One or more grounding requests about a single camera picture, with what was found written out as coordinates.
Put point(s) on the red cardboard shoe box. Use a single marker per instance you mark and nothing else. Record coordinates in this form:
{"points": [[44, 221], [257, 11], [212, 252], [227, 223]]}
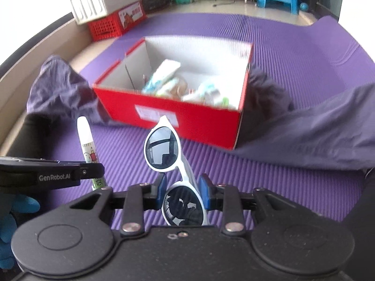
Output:
{"points": [[175, 117]]}

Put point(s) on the purple foam mat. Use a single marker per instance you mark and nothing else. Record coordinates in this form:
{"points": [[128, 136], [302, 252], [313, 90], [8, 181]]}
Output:
{"points": [[293, 44]]}

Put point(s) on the red plastic crate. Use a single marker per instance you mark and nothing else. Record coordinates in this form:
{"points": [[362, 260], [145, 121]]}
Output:
{"points": [[117, 23]]}

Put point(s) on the person's right leg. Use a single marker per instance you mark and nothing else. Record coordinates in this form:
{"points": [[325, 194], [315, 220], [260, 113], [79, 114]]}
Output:
{"points": [[364, 199]]}

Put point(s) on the white green glue pen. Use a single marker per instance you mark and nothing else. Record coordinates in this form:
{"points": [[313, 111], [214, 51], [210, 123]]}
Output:
{"points": [[86, 140]]}

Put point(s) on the person's left leg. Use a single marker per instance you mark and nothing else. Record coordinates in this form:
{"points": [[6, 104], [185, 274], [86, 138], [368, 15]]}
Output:
{"points": [[41, 137]]}

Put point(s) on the white sunglasses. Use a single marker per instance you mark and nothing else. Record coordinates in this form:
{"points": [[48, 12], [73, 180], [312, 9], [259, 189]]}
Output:
{"points": [[161, 149]]}

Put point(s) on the person's left hand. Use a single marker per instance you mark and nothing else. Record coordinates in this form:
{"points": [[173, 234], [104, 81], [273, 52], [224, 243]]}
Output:
{"points": [[25, 205]]}

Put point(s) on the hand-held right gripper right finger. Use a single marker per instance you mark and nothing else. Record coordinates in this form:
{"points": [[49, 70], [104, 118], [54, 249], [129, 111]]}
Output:
{"points": [[205, 191]]}

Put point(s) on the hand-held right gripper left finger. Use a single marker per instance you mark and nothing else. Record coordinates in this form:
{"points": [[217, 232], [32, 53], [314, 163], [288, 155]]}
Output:
{"points": [[160, 191]]}

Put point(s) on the white cream tube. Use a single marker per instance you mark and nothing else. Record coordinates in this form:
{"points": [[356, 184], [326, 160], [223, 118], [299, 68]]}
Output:
{"points": [[164, 71]]}

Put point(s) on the person's grey purple garment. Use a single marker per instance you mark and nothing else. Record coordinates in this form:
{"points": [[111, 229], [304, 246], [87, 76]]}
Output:
{"points": [[322, 128]]}

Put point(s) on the person's leg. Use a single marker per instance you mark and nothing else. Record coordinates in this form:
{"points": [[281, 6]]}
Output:
{"points": [[364, 199], [41, 137]]}

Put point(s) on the window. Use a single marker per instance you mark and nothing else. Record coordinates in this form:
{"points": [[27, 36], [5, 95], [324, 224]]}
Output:
{"points": [[29, 5]]}

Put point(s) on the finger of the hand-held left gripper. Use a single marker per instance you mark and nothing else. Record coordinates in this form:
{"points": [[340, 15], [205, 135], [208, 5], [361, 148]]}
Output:
{"points": [[92, 171]]}

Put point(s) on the small blue ball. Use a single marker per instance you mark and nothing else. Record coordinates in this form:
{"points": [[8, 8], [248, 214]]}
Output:
{"points": [[304, 6]]}

